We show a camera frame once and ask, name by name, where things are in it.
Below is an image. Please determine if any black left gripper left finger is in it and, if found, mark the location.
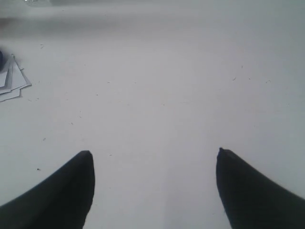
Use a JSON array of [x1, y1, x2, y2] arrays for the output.
[[0, 151, 95, 229]]

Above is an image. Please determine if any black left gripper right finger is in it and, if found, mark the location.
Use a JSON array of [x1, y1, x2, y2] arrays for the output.
[[215, 148, 305, 229]]

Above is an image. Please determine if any white paper sheets stack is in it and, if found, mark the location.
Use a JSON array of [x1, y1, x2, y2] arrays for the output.
[[0, 54, 32, 102]]

